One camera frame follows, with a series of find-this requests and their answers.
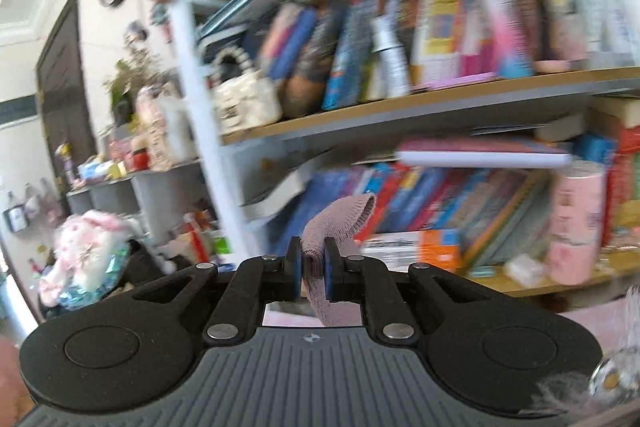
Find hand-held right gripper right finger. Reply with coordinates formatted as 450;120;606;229
322;236;496;342

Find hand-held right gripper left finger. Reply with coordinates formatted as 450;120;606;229
132;236;303;342

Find purple and pink knit sweater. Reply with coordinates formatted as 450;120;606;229
301;193;377;328

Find thick grey open book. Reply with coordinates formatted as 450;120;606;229
240;157;321;218

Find orange and white toothpaste box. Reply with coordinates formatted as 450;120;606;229
360;229;463;275

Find row of blue leaning books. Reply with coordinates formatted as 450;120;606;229
285;162;556;265

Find white side shelf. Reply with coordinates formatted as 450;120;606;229
65;159;211;258

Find cream quilted handbag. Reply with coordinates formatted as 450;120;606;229
210;47;283;130

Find white vase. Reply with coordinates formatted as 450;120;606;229
162;94;197;162

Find white bookshelf with wooden boards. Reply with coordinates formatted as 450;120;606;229
165;0;640;308

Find white charger block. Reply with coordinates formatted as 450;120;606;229
502;254;546;288

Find cartoon wooden plaque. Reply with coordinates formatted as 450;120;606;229
135;84;173;172

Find pink and white plush toy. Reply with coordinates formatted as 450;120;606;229
37;209;133;310

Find small spray bottle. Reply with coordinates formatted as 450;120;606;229
372;14;413;98

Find pink sticker-covered canister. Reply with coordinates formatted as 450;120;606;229
545;159;608;285

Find dried flowers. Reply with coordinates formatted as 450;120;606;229
102;47;171;118

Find row of colourful paperback books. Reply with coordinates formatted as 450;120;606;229
260;0;591;112

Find clear ball feather charm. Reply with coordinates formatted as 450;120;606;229
532;284;640;413

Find dark door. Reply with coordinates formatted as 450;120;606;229
35;0;98;158

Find pink gradient bottle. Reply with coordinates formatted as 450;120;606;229
475;0;533;78

